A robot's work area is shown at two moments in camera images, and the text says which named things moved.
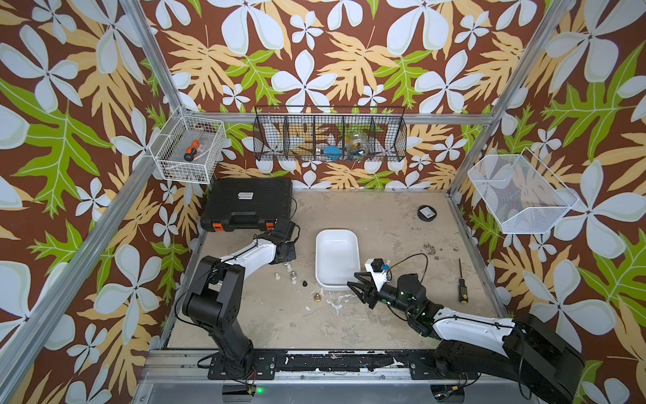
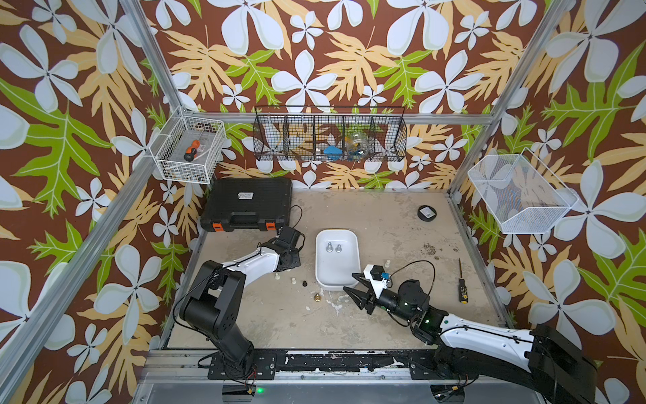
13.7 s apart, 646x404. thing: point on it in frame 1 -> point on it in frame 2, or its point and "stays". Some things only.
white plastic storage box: x=336 y=258 stays
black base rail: x=266 y=367 stays
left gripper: x=292 y=251 -> x=297 y=257
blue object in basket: x=333 y=152 stays
